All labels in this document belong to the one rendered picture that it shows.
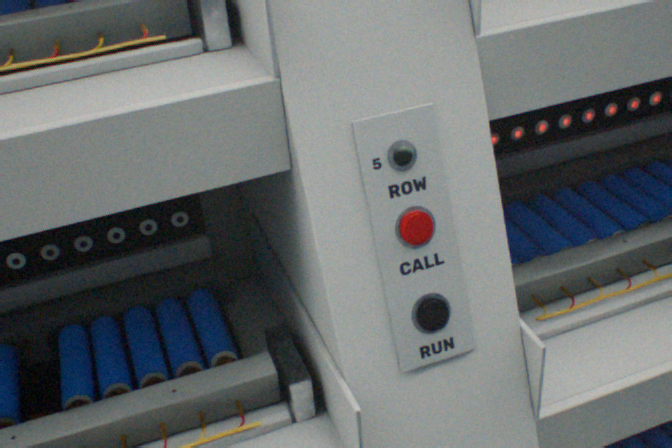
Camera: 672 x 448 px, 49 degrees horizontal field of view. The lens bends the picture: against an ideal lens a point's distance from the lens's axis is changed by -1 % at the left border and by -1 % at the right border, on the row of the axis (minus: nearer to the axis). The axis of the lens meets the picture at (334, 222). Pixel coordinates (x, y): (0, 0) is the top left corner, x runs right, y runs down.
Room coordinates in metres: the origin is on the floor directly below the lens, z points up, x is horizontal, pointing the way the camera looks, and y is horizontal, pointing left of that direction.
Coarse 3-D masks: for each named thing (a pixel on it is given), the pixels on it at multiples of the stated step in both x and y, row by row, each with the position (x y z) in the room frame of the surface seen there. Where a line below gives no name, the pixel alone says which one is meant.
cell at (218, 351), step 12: (192, 300) 0.44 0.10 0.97; (204, 300) 0.44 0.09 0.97; (192, 312) 0.44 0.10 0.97; (204, 312) 0.43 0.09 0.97; (216, 312) 0.43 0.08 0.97; (204, 324) 0.42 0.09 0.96; (216, 324) 0.42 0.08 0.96; (204, 336) 0.41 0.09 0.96; (216, 336) 0.41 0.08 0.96; (228, 336) 0.41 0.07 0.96; (204, 348) 0.41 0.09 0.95; (216, 348) 0.40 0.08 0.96; (228, 348) 0.40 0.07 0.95; (216, 360) 0.40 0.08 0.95
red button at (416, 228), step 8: (408, 216) 0.33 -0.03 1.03; (416, 216) 0.33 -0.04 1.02; (424, 216) 0.33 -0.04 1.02; (400, 224) 0.33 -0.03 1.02; (408, 224) 0.33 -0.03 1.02; (416, 224) 0.33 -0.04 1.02; (424, 224) 0.33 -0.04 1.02; (432, 224) 0.33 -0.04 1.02; (400, 232) 0.33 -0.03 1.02; (408, 232) 0.33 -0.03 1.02; (416, 232) 0.33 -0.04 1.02; (424, 232) 0.33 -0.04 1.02; (408, 240) 0.33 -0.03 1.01; (416, 240) 0.33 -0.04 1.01; (424, 240) 0.33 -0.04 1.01
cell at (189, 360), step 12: (168, 300) 0.44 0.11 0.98; (156, 312) 0.44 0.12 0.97; (168, 312) 0.43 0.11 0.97; (180, 312) 0.43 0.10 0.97; (168, 324) 0.42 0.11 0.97; (180, 324) 0.42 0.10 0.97; (168, 336) 0.41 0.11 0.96; (180, 336) 0.41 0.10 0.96; (192, 336) 0.41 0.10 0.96; (168, 348) 0.41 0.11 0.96; (180, 348) 0.40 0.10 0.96; (192, 348) 0.40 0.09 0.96; (180, 360) 0.39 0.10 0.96; (192, 360) 0.39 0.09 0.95; (180, 372) 0.39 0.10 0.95
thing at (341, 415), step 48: (192, 240) 0.47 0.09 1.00; (0, 288) 0.44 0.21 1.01; (48, 288) 0.45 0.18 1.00; (240, 288) 0.48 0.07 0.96; (288, 288) 0.40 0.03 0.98; (240, 336) 0.43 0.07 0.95; (288, 336) 0.39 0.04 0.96; (288, 384) 0.36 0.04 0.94; (336, 384) 0.33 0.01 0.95; (192, 432) 0.36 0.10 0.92; (288, 432) 0.36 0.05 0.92; (336, 432) 0.35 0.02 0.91
